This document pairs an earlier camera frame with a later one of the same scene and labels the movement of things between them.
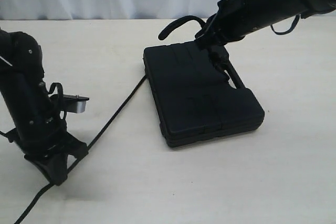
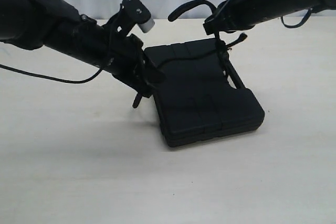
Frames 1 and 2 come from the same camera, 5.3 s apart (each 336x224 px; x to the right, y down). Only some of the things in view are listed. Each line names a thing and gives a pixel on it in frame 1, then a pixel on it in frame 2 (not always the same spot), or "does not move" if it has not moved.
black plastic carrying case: [192, 99] does not move
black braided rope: [161, 36] -> [223, 46]
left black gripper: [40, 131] -> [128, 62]
